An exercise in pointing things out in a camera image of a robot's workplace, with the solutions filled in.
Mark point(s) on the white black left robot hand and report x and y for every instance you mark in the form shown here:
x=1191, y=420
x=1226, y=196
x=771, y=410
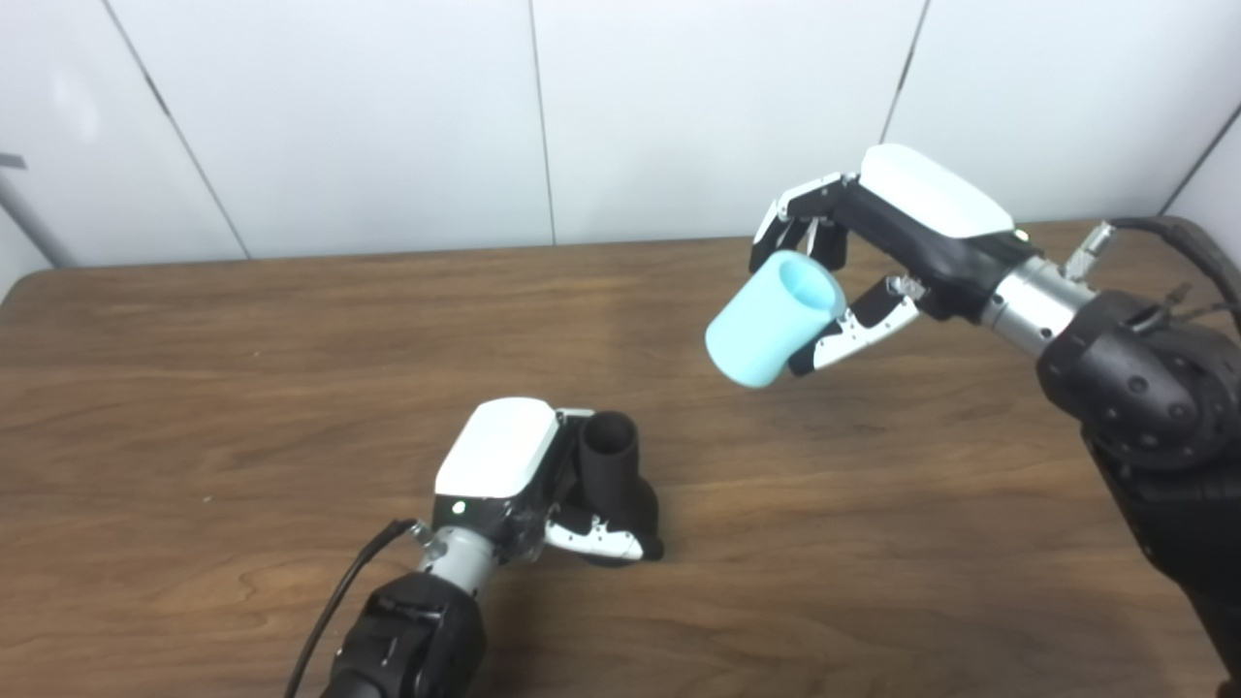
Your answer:
x=494, y=446

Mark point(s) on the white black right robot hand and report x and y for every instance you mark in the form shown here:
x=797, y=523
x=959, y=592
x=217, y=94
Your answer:
x=931, y=208

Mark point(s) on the black flared nozzle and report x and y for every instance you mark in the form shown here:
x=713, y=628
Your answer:
x=616, y=480

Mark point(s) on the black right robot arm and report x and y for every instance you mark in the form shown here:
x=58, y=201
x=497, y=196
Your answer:
x=1144, y=388

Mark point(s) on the grey wall corner post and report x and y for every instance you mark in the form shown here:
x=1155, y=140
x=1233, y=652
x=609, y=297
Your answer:
x=34, y=225

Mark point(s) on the small grey wall label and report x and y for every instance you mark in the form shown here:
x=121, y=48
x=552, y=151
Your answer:
x=12, y=161

